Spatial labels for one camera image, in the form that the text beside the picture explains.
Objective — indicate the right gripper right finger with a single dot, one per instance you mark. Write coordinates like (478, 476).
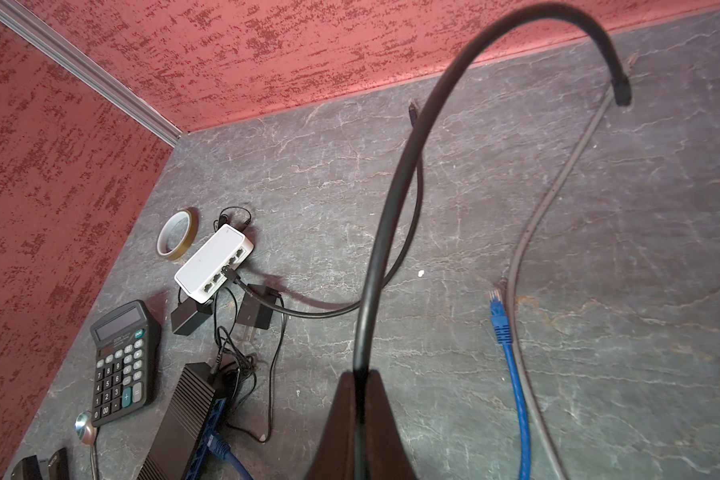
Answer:
(385, 454)

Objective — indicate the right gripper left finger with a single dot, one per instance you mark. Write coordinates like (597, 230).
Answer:
(334, 458)

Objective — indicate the black ribbed network switch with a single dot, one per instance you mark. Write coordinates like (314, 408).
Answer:
(194, 411)

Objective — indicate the black power adapter with cable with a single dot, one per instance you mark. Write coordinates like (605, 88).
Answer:
(308, 187)

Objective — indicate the white network switch box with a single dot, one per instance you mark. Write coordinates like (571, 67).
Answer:
(205, 272)

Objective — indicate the black desk calculator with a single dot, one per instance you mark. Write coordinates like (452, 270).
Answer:
(126, 348)

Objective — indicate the brown tape roll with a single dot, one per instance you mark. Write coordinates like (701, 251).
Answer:
(177, 234)

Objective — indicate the left metal frame post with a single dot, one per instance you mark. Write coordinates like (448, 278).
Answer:
(39, 34)

